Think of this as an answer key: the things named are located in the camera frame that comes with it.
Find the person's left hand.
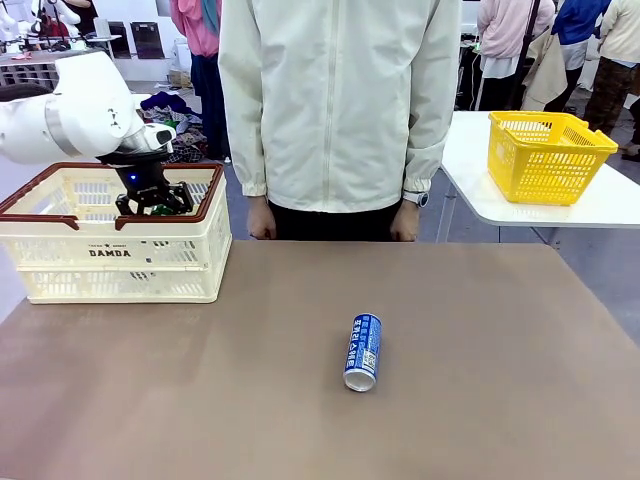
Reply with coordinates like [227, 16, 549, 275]
[389, 199, 420, 243]

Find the person in cream jacket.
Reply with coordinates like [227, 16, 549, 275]
[218, 0, 462, 243]

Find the person's right hand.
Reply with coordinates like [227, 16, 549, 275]
[247, 197, 278, 240]

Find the beige coat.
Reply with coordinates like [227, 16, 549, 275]
[519, 27, 569, 112]

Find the person in pink hooded jacket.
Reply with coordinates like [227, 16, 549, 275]
[169, 0, 231, 162]

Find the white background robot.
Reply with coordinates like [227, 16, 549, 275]
[0, 0, 81, 51]

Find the person's left forearm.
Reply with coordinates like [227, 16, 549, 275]
[402, 99, 461, 194]

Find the person's right forearm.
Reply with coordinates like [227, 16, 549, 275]
[219, 99, 269, 199]

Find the person in pale pink jacket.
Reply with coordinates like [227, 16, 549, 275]
[476, 0, 556, 112]

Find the pile of colourful clothes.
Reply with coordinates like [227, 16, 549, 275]
[137, 91, 209, 164]

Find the black panel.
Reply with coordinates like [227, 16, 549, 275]
[130, 20, 167, 60]
[107, 20, 131, 60]

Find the blue drink can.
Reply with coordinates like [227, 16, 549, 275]
[342, 313, 384, 393]

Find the person in camouflage trousers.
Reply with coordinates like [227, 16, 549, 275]
[582, 0, 640, 136]

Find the person in blue shirt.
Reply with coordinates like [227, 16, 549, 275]
[552, 0, 614, 114]

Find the yellow plastic basket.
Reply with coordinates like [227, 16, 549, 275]
[486, 110, 620, 206]

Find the brown basket handle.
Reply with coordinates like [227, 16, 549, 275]
[114, 162, 225, 231]

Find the cream plastic shopping basket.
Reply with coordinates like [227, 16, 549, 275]
[0, 162, 234, 305]

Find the white side table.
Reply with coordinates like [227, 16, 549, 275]
[439, 110, 640, 230]

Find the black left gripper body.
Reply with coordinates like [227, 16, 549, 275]
[98, 152, 171, 204]

